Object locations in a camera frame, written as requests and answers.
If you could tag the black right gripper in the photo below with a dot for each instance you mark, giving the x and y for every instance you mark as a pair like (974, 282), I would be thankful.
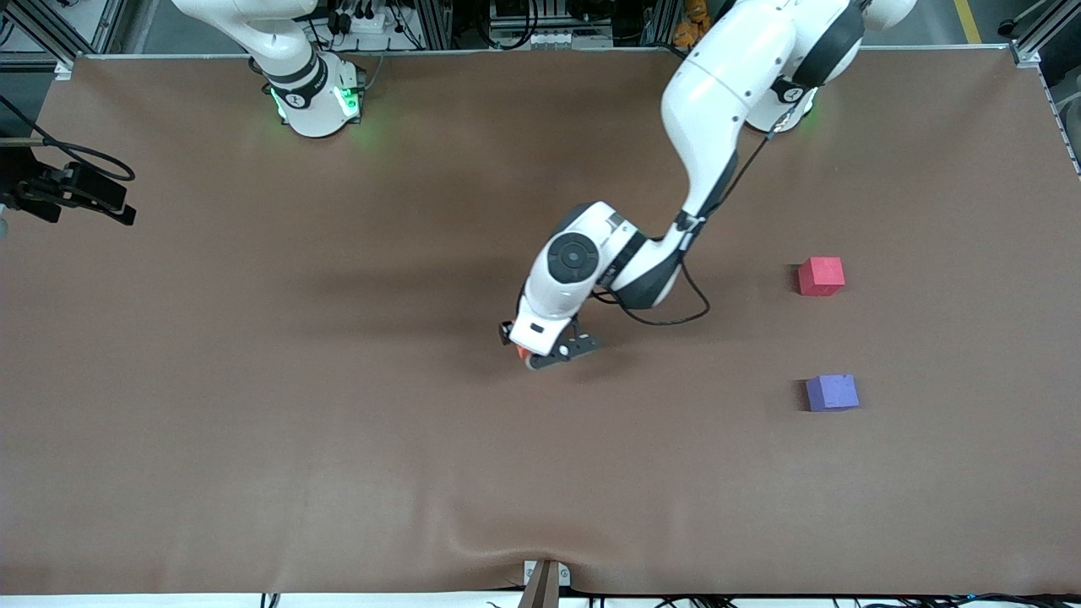
(34, 191)

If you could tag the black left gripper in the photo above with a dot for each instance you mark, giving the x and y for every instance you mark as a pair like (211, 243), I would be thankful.
(507, 333)

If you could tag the orange foam block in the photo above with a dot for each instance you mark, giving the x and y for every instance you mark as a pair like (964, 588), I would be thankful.
(523, 352)

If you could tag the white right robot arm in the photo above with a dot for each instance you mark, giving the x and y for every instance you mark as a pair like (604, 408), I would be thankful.
(308, 101)

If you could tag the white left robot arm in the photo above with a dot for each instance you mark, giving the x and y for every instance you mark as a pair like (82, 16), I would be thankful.
(726, 93)

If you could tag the brown table mat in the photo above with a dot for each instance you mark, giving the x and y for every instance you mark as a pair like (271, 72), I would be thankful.
(540, 464)

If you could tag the table edge clamp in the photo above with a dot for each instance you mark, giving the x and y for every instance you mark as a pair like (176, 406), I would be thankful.
(545, 587)

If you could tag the white terminal strip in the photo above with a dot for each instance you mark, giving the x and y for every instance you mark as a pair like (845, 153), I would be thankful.
(532, 38)

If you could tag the white power strip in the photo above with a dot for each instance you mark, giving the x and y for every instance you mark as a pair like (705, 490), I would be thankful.
(367, 24)

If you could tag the red foam block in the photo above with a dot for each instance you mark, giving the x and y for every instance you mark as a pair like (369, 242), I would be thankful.
(821, 277)

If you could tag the purple foam block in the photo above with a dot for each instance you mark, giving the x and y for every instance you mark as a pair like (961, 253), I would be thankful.
(832, 393)

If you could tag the white corner bracket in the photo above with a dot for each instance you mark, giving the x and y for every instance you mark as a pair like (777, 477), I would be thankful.
(64, 69)

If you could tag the aluminium frame profile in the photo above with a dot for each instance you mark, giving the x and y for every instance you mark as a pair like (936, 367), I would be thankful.
(59, 34)
(1034, 46)

